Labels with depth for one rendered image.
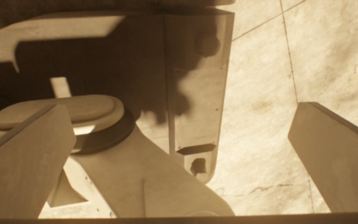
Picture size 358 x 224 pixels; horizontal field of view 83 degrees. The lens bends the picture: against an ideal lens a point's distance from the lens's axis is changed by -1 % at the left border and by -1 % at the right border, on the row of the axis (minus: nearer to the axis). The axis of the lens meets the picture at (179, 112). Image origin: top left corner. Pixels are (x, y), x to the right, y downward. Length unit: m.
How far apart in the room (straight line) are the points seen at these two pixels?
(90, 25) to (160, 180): 0.32
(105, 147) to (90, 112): 0.06
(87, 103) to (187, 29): 0.23
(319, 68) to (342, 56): 0.10
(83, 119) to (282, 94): 0.74
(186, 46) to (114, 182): 0.28
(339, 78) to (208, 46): 0.75
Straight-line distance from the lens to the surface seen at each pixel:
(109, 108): 0.36
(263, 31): 0.75
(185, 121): 0.53
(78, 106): 0.38
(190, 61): 0.44
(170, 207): 0.23
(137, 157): 0.32
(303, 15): 0.83
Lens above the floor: 0.61
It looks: 57 degrees down
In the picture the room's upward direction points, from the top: 157 degrees clockwise
